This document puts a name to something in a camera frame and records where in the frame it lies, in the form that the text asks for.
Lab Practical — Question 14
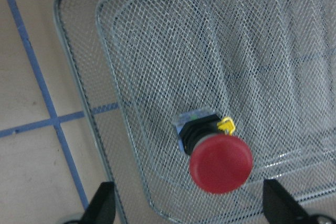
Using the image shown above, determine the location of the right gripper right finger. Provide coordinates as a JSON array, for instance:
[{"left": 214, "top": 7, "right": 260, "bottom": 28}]
[{"left": 262, "top": 179, "right": 335, "bottom": 224}]

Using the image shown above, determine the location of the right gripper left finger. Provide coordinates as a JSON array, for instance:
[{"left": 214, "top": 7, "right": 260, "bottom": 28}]
[{"left": 62, "top": 182, "right": 116, "bottom": 224}]

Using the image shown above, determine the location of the red emergency stop button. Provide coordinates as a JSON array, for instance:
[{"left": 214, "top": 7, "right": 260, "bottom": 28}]
[{"left": 173, "top": 108, "right": 253, "bottom": 194}]

